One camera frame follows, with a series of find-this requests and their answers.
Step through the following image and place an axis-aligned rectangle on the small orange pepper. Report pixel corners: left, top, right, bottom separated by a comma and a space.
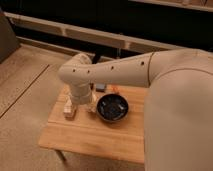
112, 85, 119, 93

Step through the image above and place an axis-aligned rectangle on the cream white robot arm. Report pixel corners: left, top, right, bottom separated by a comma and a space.
59, 48, 213, 171

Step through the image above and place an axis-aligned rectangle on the blue rectangular sponge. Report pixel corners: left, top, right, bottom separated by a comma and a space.
96, 84, 106, 92

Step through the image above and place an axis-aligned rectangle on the white paper cup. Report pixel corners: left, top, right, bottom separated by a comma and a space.
87, 94, 97, 113

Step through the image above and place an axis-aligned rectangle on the black bowl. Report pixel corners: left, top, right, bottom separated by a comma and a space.
96, 94, 129, 122

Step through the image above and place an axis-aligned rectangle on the wooden folding table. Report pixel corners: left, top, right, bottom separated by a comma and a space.
38, 86, 147, 164

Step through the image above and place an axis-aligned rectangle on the small white plastic bottle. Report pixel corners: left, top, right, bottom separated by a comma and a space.
63, 97, 77, 119

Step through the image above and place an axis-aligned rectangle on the metal table leg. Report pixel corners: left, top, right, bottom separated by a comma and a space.
55, 150, 67, 162

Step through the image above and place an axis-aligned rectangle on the dark grey cabinet corner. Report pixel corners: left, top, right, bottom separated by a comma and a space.
0, 9, 20, 63

